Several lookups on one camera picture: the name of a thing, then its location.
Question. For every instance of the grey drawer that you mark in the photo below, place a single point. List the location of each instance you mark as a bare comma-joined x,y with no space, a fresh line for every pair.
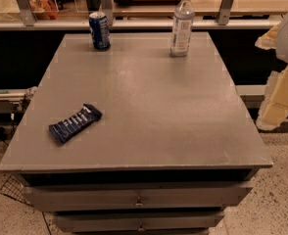
70,198
138,221

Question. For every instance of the blue soda can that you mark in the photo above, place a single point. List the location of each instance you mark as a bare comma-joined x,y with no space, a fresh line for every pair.
100,31

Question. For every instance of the clear plastic water bottle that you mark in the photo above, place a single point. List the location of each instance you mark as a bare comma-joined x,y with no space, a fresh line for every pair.
181,29

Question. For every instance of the blue rxbar snack bar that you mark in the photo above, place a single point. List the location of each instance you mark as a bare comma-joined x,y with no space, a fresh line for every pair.
66,129

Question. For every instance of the grey drawer cabinet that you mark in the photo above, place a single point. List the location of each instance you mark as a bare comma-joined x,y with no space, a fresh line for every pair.
165,120

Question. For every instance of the upper grey drawer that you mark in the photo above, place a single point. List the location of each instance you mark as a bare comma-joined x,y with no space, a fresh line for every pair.
70,198

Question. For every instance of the lower grey drawer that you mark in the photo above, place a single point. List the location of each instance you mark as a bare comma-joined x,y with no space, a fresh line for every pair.
138,221

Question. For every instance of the orange snack bag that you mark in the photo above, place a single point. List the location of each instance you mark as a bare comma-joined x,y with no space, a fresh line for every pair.
44,6

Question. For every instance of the black wire grid panel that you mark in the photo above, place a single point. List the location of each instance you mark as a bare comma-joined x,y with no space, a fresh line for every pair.
12,188

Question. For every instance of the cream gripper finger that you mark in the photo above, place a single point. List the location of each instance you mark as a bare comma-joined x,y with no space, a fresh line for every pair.
274,108
268,40

